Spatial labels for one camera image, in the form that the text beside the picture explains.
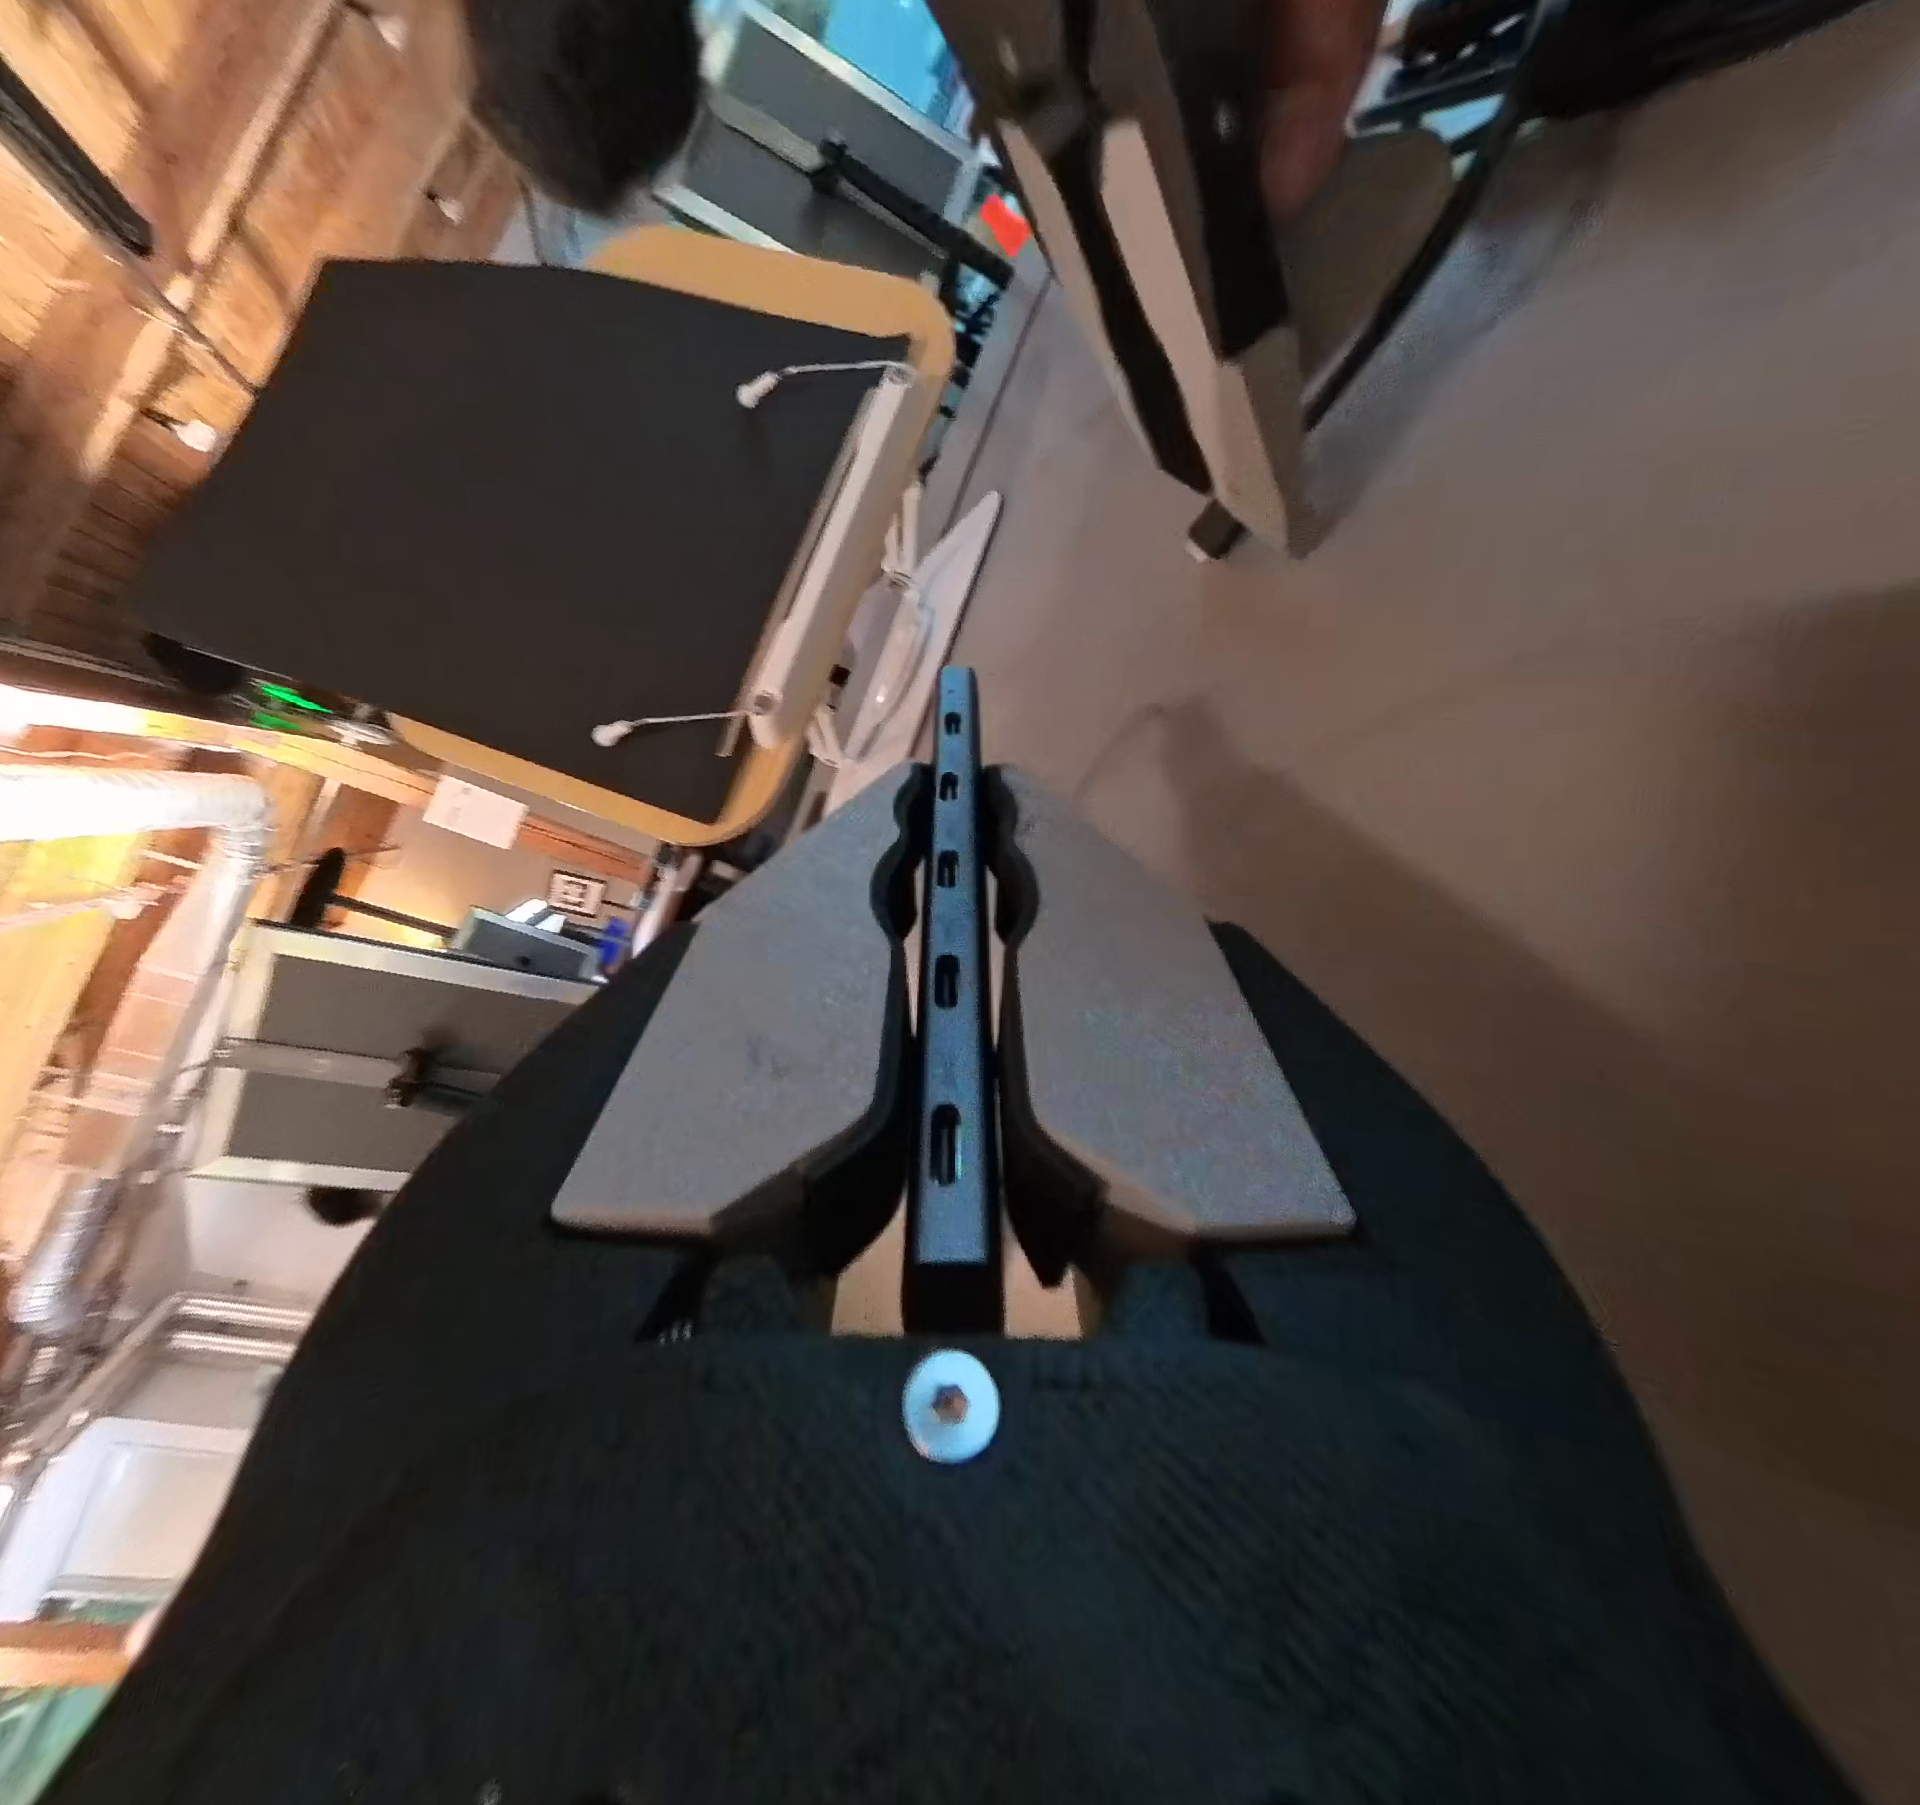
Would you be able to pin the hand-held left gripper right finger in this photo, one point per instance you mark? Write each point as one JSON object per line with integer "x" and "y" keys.
{"x": 1167, "y": 1073}

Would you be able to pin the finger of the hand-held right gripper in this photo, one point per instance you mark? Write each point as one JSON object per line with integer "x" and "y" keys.
{"x": 1113, "y": 321}
{"x": 1270, "y": 456}

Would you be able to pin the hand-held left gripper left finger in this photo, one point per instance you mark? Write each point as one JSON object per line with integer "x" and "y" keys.
{"x": 732, "y": 1054}

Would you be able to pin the person's right hand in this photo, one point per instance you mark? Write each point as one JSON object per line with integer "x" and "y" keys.
{"x": 1332, "y": 36}

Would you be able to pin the orange tag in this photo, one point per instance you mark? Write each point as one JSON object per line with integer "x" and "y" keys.
{"x": 1002, "y": 229}

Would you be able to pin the grey box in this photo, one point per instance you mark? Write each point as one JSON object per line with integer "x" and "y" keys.
{"x": 510, "y": 943}

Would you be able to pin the white table base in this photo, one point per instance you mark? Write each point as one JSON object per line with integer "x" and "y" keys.
{"x": 945, "y": 557}

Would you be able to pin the grey partition panel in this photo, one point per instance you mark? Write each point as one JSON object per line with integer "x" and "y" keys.
{"x": 811, "y": 80}
{"x": 301, "y": 993}

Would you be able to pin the white paper note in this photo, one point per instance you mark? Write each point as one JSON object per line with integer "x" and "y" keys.
{"x": 471, "y": 810}

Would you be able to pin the wooden table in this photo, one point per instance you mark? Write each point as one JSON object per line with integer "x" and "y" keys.
{"x": 707, "y": 267}

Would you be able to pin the dark device with green light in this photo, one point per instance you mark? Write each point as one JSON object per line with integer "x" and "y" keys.
{"x": 301, "y": 702}

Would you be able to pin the black table mat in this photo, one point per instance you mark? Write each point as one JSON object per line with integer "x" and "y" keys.
{"x": 494, "y": 517}

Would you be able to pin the white insulated pipe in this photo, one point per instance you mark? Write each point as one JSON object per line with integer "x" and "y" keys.
{"x": 138, "y": 805}

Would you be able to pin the small picture frame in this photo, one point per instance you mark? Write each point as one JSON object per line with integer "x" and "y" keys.
{"x": 576, "y": 891}

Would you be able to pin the black wall rail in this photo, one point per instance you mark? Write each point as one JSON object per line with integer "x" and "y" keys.
{"x": 91, "y": 184}

